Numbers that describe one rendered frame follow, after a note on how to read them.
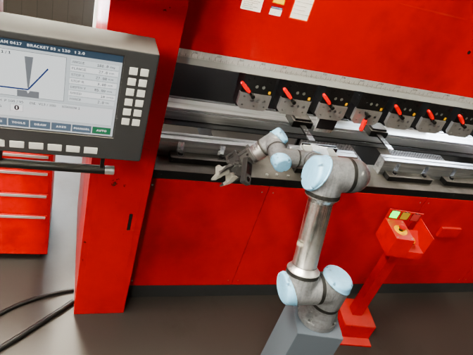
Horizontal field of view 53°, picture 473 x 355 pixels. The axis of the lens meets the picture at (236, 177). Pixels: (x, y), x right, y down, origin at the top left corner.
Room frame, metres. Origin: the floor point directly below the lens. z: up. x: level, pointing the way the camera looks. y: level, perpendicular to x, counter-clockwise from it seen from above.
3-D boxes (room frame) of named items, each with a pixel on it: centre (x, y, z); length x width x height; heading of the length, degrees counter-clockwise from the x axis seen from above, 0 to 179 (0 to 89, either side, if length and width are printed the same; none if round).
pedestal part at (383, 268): (2.02, -0.92, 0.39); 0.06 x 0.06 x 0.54; 17
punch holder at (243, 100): (1.98, 0.05, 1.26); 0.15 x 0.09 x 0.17; 115
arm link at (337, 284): (1.26, -0.45, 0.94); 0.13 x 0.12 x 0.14; 114
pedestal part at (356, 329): (1.99, -0.93, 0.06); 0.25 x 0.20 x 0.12; 17
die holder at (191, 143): (1.93, 0.17, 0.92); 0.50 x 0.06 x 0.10; 115
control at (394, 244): (2.02, -0.92, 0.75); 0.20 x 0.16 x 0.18; 107
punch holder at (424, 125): (2.40, -0.86, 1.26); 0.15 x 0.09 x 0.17; 115
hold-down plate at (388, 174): (2.36, -0.91, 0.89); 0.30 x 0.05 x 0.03; 115
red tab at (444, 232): (2.44, -1.33, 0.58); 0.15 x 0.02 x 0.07; 115
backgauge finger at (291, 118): (2.30, -0.26, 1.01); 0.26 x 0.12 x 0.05; 25
